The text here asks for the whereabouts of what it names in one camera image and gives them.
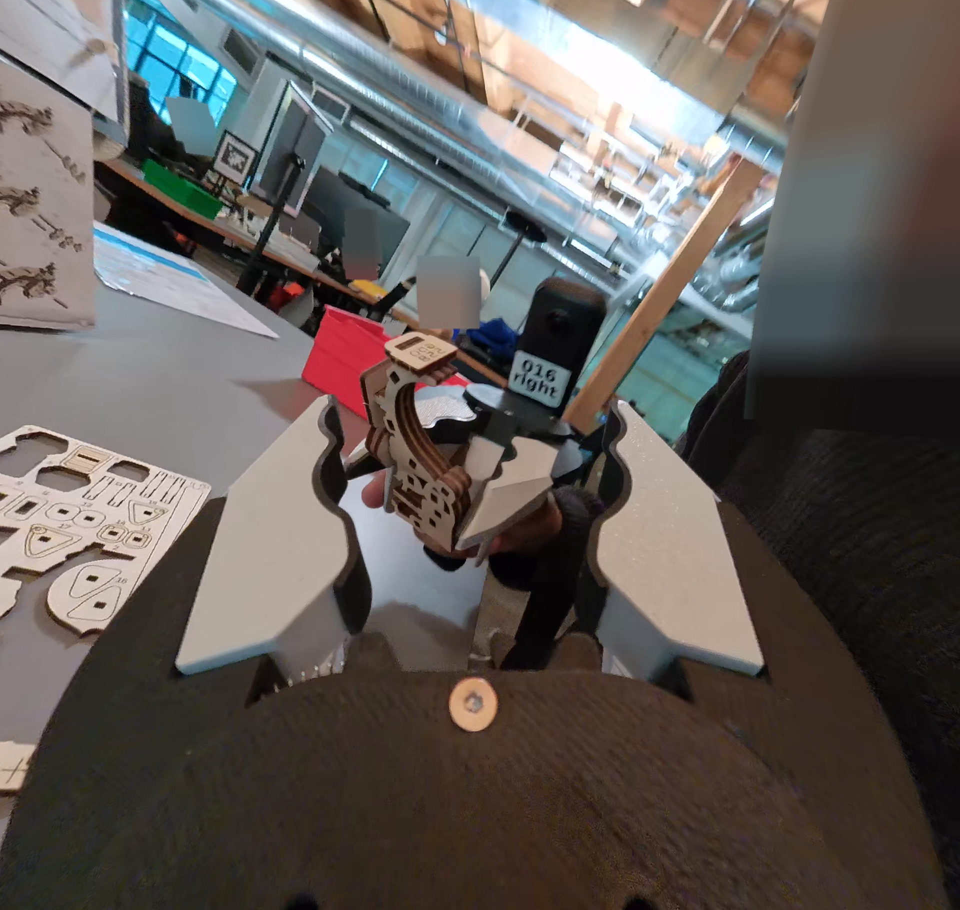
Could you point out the punched wooden puzzle sheet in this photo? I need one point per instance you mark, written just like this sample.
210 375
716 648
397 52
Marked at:
150 550

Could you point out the black office chair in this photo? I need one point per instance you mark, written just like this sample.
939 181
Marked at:
394 299

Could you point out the silver ventilation ducts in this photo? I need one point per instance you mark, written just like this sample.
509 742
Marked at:
420 100

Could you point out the blue jacket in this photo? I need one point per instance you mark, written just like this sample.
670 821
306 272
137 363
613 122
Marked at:
499 340

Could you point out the wooden pillar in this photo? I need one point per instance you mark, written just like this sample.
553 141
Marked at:
675 280

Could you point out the grey desk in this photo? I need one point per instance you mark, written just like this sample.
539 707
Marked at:
150 377

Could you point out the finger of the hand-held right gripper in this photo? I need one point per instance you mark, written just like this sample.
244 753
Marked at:
502 505
364 464

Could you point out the large display on stand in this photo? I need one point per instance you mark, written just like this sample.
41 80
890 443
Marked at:
296 145

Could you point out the black round disc on pole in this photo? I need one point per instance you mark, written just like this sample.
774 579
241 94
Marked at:
525 227

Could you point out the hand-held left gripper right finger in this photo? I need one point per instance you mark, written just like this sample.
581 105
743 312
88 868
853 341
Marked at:
675 557

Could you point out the wooden puzzle model assembly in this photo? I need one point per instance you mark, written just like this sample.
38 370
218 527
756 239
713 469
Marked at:
420 355

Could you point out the person's right hand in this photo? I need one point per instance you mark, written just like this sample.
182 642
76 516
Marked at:
525 531

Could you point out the black framed marker sign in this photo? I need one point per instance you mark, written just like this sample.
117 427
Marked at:
236 156

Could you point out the wooden workbench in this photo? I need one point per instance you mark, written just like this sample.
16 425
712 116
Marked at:
225 226

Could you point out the printed instruction sheet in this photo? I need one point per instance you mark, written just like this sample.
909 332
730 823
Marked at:
172 280

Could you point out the black computer monitor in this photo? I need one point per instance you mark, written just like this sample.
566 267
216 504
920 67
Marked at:
330 212

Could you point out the red plastic bin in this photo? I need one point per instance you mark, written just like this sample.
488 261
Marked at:
337 362

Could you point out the red bag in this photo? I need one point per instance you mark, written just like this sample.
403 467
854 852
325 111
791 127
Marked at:
289 299

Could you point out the yellow box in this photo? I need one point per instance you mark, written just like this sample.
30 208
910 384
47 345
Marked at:
367 291

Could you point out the black stand pole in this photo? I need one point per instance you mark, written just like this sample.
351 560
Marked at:
274 227

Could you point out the green plastic bin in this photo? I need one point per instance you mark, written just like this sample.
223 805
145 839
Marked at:
180 190

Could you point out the person's black knit sweater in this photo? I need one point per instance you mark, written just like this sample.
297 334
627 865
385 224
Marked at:
862 587

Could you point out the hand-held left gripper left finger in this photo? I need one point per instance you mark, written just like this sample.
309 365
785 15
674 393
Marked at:
270 550

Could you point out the grey printed booklet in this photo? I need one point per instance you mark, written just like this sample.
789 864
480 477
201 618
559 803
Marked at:
45 175

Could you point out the person's right forearm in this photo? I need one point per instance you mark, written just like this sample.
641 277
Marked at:
577 512

